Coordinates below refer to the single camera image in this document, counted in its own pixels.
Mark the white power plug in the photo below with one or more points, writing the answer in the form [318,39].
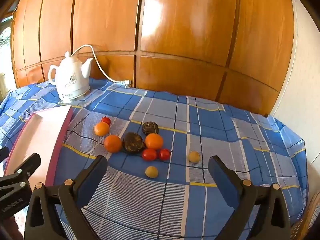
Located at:
[127,83]

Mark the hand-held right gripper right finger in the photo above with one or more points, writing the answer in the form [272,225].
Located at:
[225,180]

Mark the large dark water chestnut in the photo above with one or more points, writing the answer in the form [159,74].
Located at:
[133,143]

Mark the blue plaid cloth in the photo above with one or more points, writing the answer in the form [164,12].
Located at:
[160,205]

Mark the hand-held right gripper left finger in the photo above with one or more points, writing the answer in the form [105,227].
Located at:
[92,180]

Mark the yellow longan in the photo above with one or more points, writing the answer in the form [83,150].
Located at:
[151,172]
[194,156]

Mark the pink cardboard tray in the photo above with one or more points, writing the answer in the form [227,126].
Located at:
[42,135]

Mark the wooden wardrobe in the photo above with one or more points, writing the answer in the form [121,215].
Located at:
[187,42]

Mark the window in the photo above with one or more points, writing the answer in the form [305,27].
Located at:
[5,45]

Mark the white ceramic electric kettle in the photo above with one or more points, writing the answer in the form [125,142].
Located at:
[72,82]

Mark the small orange mandarin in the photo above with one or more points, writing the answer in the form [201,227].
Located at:
[101,129]

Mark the small red cherry tomato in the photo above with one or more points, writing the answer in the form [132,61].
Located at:
[106,120]

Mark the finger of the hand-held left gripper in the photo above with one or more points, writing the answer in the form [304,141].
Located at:
[30,166]
[3,153]

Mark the wicker furniture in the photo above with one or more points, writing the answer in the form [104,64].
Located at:
[308,217]

